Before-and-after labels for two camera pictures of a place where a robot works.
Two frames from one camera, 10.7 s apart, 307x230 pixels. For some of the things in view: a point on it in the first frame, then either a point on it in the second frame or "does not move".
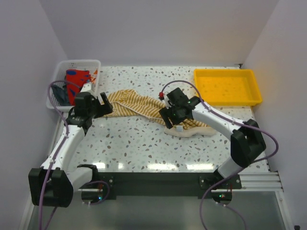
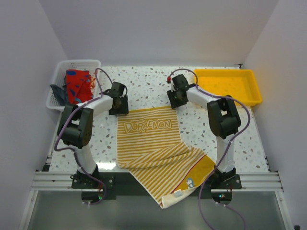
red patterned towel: (75, 78) does not move
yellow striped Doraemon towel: (128, 102) -> (150, 152)
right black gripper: (166, 113) -> (174, 104)
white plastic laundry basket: (59, 75) does not move
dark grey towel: (61, 95) does not move
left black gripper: (105, 109) -> (123, 110)
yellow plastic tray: (228, 87) does not move
